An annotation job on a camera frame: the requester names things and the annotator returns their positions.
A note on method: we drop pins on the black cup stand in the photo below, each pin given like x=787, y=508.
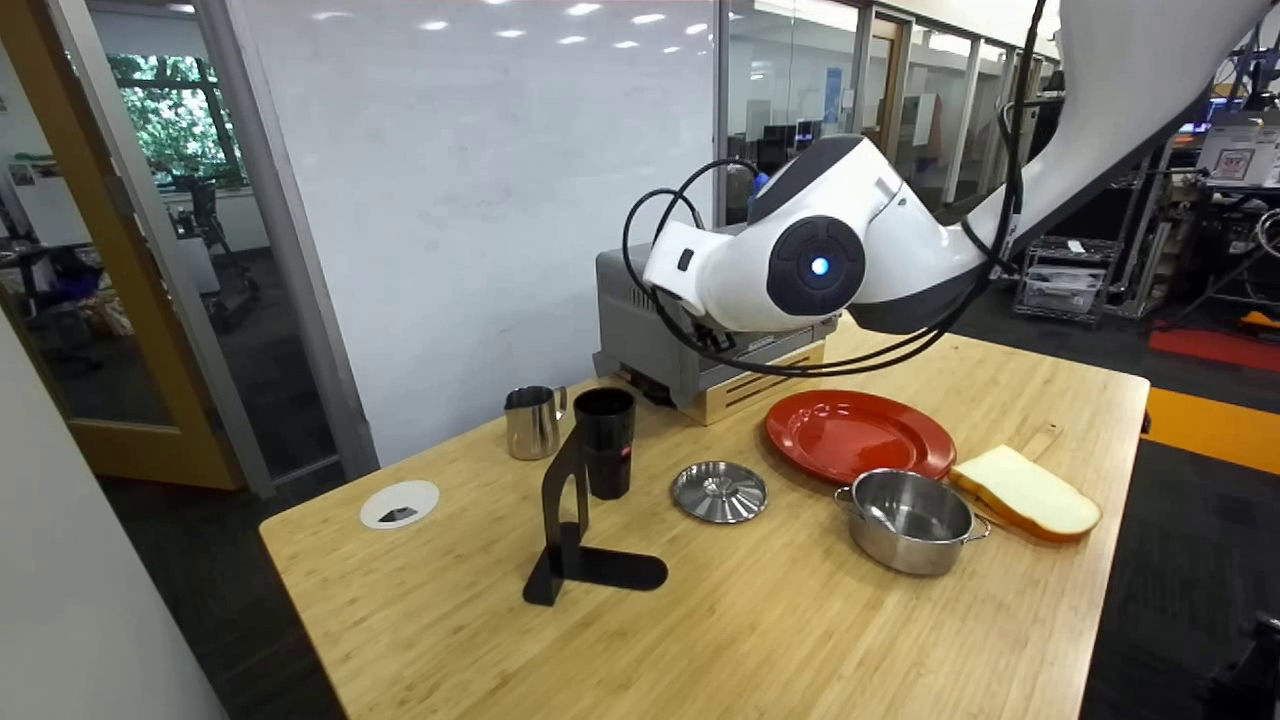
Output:
x=601, y=570

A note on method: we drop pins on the wooden door frame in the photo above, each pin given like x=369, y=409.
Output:
x=132, y=335

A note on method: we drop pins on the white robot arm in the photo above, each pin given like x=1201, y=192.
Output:
x=882, y=243

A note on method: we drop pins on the small steel cup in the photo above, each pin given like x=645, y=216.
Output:
x=530, y=426

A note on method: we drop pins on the red plate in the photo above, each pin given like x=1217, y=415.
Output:
x=855, y=433

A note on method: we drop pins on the black equipment rack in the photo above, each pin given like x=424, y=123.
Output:
x=1067, y=273

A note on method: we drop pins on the black cup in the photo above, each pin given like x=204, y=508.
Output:
x=605, y=441

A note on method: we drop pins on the silver toaster oven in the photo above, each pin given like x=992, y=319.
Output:
x=635, y=341

